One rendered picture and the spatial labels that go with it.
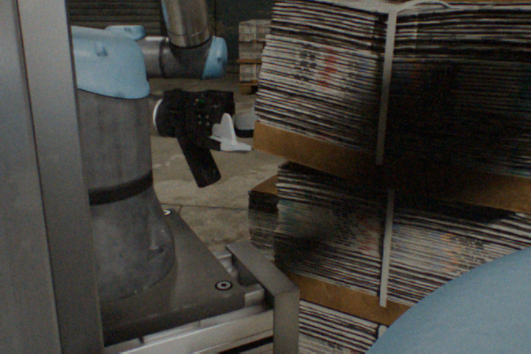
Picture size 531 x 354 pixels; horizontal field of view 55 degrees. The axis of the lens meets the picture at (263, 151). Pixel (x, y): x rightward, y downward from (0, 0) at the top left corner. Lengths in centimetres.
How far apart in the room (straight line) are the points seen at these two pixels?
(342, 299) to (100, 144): 51
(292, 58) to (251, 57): 535
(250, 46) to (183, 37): 519
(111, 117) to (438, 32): 39
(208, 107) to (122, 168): 39
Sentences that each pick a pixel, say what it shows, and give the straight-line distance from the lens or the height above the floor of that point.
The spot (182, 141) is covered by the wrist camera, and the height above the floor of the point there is 84.
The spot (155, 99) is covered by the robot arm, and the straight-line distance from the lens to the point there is 93.
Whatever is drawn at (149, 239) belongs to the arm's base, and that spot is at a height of 85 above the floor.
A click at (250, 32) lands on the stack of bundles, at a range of 605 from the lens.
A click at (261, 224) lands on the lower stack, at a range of 136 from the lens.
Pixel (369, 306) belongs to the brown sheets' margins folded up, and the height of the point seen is 63.
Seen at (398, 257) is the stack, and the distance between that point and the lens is 78.
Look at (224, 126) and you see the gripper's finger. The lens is 81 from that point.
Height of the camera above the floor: 107
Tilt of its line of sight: 16 degrees down
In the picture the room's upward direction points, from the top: straight up
